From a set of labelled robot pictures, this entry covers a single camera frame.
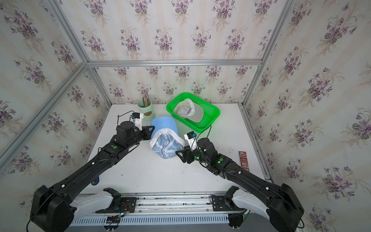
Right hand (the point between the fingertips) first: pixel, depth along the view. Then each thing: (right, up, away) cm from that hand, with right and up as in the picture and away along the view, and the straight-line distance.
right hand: (181, 150), depth 75 cm
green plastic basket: (+21, +22, +34) cm, 46 cm away
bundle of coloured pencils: (-26, +30, +26) cm, 47 cm away
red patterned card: (+38, -9, +13) cm, 41 cm away
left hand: (-14, +12, +2) cm, 19 cm away
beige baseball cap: (+3, +24, +37) cm, 44 cm away
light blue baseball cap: (-9, +5, +2) cm, 10 cm away
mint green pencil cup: (-25, +24, +23) cm, 42 cm away
